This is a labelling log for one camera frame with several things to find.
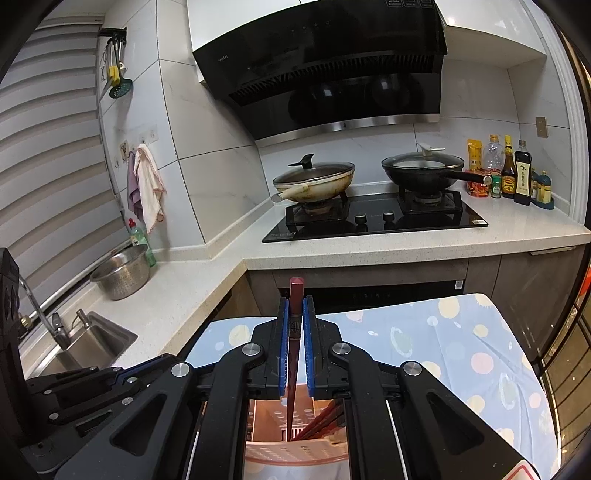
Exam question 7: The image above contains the purple hanging cloth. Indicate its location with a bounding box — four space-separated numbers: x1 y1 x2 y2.
126 151 143 210

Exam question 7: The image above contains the black wok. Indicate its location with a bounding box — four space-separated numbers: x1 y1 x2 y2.
381 154 494 191

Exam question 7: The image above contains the yellow seasoning packet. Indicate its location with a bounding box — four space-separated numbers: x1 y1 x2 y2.
466 138 485 172

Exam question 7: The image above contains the red patterned chopstick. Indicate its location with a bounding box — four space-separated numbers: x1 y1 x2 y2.
283 276 306 442

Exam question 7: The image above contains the beige wok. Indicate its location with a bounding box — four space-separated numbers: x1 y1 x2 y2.
271 161 356 204

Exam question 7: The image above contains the steel colander bowl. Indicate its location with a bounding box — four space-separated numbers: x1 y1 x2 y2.
89 244 153 301

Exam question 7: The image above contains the yellow hanging utensil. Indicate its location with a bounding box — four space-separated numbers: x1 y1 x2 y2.
106 41 120 86

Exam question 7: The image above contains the glass lid with white knob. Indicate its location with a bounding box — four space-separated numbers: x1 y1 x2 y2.
383 141 464 169

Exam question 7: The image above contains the green dish soap bottle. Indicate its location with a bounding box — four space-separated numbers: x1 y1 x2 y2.
127 217 157 269

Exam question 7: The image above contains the chrome faucet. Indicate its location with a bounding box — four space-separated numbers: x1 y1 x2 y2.
17 274 70 352

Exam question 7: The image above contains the black range hood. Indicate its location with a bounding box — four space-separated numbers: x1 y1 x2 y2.
187 0 448 142

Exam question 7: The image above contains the dark soy sauce bottle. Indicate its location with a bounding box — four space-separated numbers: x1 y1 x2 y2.
513 139 533 206

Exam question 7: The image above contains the brown sauce bottle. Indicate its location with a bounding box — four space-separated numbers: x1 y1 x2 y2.
501 135 517 199

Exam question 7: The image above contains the clear plastic bottle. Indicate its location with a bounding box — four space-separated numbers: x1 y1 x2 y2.
482 134 505 174

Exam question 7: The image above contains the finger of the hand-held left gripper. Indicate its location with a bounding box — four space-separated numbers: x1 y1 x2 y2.
48 375 163 426
27 354 179 403

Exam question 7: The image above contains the black gas stove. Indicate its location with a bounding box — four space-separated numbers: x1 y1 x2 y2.
261 189 489 244

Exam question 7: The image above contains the pink perforated utensil basket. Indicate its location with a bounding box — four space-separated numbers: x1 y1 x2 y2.
244 385 353 467

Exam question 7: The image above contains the dark red chopstick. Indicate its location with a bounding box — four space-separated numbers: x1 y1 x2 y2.
295 401 345 440

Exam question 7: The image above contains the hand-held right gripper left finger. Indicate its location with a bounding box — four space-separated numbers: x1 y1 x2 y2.
53 296 291 480

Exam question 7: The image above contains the black built-in appliance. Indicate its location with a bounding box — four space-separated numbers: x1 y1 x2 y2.
276 279 468 315

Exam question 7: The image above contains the black framed glass door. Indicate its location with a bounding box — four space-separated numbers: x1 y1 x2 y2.
538 0 591 480

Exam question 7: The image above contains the steel sink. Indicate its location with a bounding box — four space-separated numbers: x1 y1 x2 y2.
22 309 139 376

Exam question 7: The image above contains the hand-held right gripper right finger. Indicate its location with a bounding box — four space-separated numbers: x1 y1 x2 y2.
302 296 532 480

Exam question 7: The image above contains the blue seasoning jar set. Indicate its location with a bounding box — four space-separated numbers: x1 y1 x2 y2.
529 169 555 211

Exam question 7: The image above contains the glass lid with black knob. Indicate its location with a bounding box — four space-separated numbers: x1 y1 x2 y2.
273 153 356 184

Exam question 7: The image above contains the red food packet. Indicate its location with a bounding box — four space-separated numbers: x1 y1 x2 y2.
466 168 493 199

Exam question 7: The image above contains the white window blind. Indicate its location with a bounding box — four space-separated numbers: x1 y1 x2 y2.
0 22 133 315

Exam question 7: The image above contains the blue dotted tablecloth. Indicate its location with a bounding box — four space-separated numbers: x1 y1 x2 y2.
185 292 562 480

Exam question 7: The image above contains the white hanging towel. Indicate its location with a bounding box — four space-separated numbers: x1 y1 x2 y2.
133 143 166 234

